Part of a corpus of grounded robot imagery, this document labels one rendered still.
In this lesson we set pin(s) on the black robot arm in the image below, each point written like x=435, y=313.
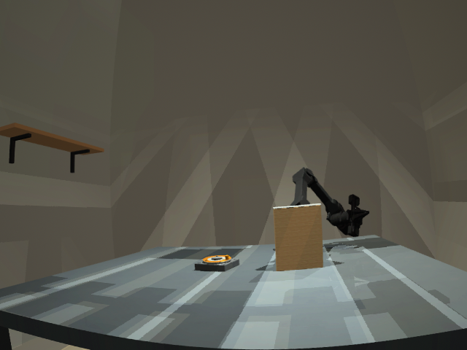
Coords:
x=304, y=178

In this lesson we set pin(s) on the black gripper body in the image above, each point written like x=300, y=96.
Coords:
x=345, y=217

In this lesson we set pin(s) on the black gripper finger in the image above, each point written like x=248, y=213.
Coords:
x=358, y=217
x=357, y=210

